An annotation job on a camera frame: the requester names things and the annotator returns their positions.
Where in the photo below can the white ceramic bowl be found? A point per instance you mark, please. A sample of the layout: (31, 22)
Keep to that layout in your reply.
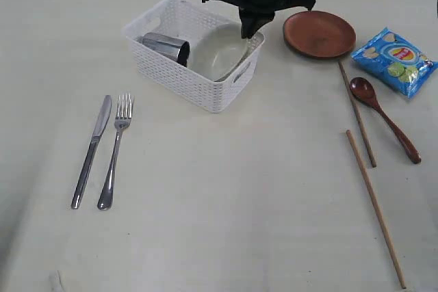
(218, 53)

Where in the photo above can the brown wooden plate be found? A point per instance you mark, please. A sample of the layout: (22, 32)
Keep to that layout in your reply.
(318, 34)

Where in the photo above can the dark wooden spoon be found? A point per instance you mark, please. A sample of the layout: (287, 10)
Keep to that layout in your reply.
(363, 90)

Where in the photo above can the blue chips snack bag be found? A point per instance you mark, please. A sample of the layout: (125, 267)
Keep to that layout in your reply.
(395, 61)

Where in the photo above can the silver fork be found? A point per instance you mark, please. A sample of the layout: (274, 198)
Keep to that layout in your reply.
(122, 121)

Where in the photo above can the wooden chopstick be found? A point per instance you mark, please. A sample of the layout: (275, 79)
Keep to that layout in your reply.
(357, 115)
(378, 212)

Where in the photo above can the silver table knife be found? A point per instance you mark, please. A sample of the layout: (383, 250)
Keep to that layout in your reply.
(99, 128)

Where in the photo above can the white perforated plastic basket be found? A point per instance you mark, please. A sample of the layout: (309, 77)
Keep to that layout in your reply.
(184, 20)

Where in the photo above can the stainless steel cup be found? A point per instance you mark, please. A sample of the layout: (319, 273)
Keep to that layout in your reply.
(175, 49)

